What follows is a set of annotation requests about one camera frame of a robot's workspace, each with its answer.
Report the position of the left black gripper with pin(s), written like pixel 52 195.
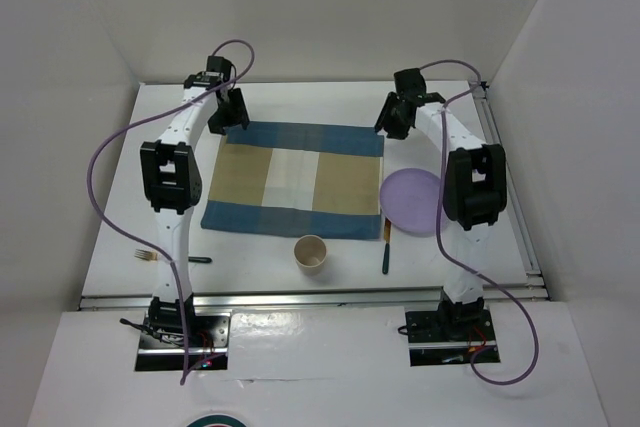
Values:
pixel 236 116

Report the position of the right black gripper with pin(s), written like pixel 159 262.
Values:
pixel 384 119

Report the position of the blue tan white placemat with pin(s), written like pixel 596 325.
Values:
pixel 296 179

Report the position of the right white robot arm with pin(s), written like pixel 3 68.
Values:
pixel 472 192

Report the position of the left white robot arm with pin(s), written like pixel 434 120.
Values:
pixel 173 185

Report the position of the purple plate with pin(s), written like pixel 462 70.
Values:
pixel 409 199

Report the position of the beige cup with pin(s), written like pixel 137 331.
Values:
pixel 310 253

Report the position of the green round sticker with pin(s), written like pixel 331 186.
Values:
pixel 216 420

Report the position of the green handled gold knife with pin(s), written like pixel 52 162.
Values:
pixel 387 247

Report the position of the green handled gold fork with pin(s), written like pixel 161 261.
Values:
pixel 152 256

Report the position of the right aluminium rail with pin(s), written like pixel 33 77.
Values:
pixel 510 251

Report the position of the aluminium rail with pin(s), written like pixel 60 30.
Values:
pixel 510 251
pixel 532 290

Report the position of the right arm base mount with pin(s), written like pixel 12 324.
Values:
pixel 430 345

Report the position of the front aluminium rail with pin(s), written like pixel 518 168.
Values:
pixel 532 290

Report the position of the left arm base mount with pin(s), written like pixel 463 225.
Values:
pixel 163 351

